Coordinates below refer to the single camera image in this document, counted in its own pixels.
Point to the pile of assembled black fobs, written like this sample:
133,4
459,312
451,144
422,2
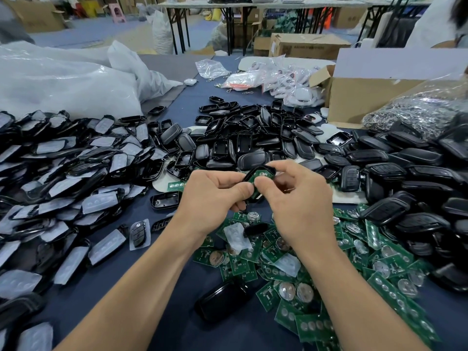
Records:
417,186

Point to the tan cardboard box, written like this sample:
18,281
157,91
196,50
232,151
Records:
36,16

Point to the large open cardboard box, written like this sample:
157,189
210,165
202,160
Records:
373,98

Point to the pile of shells with pads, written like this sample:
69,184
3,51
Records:
66,190

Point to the clear plastic film piece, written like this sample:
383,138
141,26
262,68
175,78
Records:
235,237

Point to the clear bag with red label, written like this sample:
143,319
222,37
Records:
241,80

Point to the person's right forearm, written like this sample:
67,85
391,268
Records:
365,307

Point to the pile of green circuit boards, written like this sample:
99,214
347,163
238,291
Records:
380,278

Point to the person's left forearm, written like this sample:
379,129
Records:
124,299

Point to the brown cardboard box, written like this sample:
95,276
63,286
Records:
311,46

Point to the small green circuit board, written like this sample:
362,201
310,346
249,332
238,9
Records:
262,174

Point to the person's right hand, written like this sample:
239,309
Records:
303,208

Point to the lone glossy black shell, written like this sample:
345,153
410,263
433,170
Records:
221,301

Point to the black metal table frame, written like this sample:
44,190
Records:
178,27

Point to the long white table top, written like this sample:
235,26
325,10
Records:
344,5

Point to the pile of black shell halves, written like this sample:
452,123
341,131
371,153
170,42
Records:
259,135

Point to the white sack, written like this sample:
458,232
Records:
162,31

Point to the small crumpled clear plastic bag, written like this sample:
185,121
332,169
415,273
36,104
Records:
212,69

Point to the small black button strip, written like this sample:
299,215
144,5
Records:
161,224

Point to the pink plastic stool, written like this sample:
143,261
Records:
117,12

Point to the black rubber button pad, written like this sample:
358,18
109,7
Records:
256,228

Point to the clear bag of metal parts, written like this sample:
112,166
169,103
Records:
424,113

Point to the small white object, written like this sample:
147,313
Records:
190,82

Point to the person's left hand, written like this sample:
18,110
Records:
208,201

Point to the heap of clear parts bags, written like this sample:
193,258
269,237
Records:
292,84

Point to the large white plastic bag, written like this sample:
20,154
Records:
62,80

